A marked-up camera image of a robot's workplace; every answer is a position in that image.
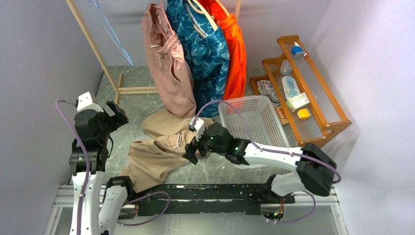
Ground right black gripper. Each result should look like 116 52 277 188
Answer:
182 127 227 165

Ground blue wire hanger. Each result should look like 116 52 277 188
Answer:
88 0 134 66

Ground blue patterned shorts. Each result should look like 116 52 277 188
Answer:
166 0 230 118

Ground blue white eraser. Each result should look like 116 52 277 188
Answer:
291 41 308 57

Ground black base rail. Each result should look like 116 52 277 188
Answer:
55 183 340 218

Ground clear small bottle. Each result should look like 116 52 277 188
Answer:
279 59 293 76

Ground orange shorts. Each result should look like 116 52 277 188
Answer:
199 0 247 100

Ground yellow block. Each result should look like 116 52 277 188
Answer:
297 108 312 119

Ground wooden tiered shelf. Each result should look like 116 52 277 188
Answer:
250 35 351 147

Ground wooden hanger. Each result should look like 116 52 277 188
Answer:
215 0 230 16
184 0 218 38

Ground wooden clothes rack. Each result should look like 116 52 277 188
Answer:
65 0 242 105

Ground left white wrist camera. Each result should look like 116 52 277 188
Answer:
76 92 104 113

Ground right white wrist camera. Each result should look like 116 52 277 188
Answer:
189 117 205 141

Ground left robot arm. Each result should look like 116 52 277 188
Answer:
69 99 136 235

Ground beige shorts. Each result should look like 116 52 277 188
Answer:
120 110 195 193

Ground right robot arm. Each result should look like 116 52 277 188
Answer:
183 123 338 203

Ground white box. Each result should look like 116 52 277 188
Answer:
286 93 310 112

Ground blue white tube pack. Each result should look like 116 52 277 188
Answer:
281 76 301 100

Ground round tin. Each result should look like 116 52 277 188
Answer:
269 91 280 107

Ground white plastic basket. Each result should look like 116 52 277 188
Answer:
218 95 290 147

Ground pink shorts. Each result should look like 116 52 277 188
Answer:
141 3 196 118

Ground small card pack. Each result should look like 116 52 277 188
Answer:
256 80 275 95

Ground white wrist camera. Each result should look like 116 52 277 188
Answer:
189 117 205 141
76 92 104 113

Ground orange snack pack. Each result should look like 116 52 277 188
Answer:
275 106 289 125

